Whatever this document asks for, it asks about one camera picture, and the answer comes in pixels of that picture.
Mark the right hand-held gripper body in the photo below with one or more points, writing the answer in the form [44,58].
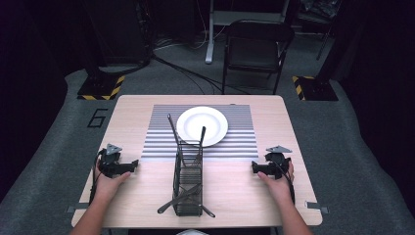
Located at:
[277,164]

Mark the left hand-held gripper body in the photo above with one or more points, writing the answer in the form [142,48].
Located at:
[109,163]

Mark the person's right hand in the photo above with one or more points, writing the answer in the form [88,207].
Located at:
[277,187]

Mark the person's left hand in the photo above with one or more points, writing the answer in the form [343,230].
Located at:
[109,186]

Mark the grey striped placemat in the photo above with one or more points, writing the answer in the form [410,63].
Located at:
[239,143]

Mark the metal utensil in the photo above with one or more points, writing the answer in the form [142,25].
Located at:
[205,212]
[177,200]

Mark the white round plate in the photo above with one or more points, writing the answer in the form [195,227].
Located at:
[195,125]

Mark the black hazard-striped stand base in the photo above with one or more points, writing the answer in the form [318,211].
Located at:
[98,88]
[316,89]

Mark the person's white clothing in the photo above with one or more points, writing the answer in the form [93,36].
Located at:
[192,232]

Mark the black folding chair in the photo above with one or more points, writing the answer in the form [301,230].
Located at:
[256,49]

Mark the black equipment cabinet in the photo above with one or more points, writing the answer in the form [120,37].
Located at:
[120,32]

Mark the grey metal table bracket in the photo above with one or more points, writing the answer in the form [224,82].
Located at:
[76,208]
[314,205]

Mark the white metal desk frame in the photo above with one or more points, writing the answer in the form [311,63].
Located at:
[210,36]

